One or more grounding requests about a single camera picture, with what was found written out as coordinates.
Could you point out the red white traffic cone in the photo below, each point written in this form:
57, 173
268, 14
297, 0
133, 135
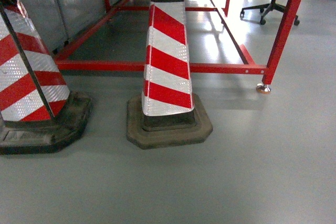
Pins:
167, 112

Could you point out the black office chair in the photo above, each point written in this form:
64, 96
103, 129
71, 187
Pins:
264, 9

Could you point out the red metal table frame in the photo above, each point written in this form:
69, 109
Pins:
248, 66

